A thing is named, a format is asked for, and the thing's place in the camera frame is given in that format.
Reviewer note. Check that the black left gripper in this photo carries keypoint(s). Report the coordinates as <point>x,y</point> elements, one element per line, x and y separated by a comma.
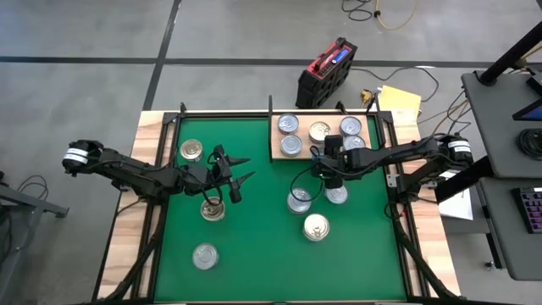
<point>207,180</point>

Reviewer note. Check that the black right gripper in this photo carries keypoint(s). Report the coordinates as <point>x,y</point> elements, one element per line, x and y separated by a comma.
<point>334,163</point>

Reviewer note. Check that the silver lid tuna can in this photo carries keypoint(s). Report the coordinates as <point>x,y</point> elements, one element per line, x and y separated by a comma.
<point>355,141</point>

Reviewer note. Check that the teal tuna can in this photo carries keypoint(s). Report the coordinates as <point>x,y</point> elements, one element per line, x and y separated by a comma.
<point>336,195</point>

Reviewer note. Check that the blue can gold lid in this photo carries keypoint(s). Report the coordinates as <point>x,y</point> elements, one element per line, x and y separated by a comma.
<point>318,130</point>

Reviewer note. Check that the blue albacore tuna can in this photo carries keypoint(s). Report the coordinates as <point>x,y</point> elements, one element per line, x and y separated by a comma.
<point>350,125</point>

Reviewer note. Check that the blue red tuna can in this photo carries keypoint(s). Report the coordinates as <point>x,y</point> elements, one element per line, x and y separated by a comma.
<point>214,212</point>
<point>191,150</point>

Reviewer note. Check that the blue Wild Planet can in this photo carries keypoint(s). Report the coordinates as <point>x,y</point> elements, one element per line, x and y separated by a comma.
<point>316,227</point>

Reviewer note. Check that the large silver lid can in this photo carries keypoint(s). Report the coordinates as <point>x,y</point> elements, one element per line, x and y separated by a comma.
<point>205,256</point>

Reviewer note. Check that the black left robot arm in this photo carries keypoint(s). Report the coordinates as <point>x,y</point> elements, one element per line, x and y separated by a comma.
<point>127,171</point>

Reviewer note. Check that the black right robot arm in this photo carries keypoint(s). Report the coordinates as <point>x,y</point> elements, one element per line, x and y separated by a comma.
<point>402,154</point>

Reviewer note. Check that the wooden shelf board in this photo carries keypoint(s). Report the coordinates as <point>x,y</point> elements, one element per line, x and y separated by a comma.
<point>274,135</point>

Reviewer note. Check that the yellow black plug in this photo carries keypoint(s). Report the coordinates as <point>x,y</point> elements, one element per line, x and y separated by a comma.
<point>366,96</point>

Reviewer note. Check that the red black tool case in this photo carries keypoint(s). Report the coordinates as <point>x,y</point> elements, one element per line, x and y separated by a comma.
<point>324,80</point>

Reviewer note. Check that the yellow paper pad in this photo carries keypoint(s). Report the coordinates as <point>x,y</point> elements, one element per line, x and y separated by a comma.
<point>398,101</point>

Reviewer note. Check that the green table mat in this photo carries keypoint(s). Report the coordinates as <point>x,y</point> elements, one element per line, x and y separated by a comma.
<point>275,262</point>

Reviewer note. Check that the white paper sheet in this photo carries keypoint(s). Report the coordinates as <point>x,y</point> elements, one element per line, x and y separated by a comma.
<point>459,209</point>

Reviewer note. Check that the black desk leg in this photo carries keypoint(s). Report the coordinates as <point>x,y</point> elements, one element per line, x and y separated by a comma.
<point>491,237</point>

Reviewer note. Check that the grey desk with keyboard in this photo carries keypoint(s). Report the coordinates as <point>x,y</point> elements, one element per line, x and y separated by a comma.
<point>508,250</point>

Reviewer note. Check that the black backlit keyboard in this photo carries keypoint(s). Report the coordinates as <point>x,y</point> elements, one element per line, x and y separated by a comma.
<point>531,209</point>

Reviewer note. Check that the black slanted pole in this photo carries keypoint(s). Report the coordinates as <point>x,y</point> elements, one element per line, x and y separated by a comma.
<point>508,57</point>

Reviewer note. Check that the tablet with blue screen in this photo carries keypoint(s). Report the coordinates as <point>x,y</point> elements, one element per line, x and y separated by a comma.
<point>533,112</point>

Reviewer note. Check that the grey metal stand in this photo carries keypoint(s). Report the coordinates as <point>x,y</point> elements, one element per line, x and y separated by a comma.
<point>34,202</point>

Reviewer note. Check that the black desk device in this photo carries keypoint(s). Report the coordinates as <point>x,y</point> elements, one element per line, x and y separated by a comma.
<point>537,82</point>

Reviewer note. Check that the white metal bracket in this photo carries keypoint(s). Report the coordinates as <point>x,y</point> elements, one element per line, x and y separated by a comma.
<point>391,180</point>

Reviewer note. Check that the black table frame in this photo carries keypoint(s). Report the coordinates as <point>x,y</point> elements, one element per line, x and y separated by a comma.
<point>211,115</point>

